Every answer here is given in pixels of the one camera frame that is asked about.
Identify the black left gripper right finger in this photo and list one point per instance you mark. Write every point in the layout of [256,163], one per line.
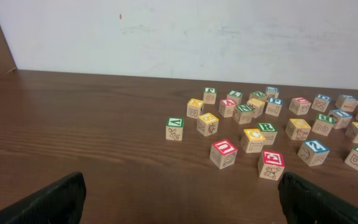
[305,202]

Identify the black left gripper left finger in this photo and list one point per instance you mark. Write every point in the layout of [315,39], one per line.
[59,202]

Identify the green R block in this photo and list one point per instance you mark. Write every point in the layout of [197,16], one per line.
[269,131]

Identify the green B block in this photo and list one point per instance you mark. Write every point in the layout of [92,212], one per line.
[323,124]

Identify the blue T block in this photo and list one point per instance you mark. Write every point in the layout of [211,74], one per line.
[341,118]

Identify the red E block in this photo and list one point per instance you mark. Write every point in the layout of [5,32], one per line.
[270,165]

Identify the blue 2 block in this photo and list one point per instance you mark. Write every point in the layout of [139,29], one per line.
[312,152]

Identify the yellow C block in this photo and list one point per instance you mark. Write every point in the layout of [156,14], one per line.
[252,140]

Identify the red U block near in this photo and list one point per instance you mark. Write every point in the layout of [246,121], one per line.
[223,153]

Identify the red u block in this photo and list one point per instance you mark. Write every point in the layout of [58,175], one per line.
[299,105]
[223,153]

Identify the red U block far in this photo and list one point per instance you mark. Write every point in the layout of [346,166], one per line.
[299,105]

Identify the blue P block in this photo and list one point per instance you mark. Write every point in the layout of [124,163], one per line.
[274,106]

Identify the blue D block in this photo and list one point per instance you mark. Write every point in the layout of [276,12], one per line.
[321,102]

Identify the green N block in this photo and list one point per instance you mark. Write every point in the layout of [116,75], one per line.
[242,114]

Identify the blue S block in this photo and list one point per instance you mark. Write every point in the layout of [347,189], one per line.
[346,103]

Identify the blue J block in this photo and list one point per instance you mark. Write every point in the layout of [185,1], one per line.
[272,92]

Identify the green Z block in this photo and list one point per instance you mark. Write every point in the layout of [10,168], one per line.
[258,95]

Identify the red A block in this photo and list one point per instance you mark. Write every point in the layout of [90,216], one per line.
[226,107]

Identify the yellow S block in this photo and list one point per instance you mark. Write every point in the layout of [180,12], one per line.
[207,124]

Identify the green L block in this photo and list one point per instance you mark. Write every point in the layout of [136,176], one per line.
[235,95]

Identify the green V block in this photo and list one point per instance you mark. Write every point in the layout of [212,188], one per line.
[174,129]

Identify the green T block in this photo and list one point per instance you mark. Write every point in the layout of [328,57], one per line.
[209,95]

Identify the yellow K block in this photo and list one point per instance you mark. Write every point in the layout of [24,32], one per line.
[194,108]

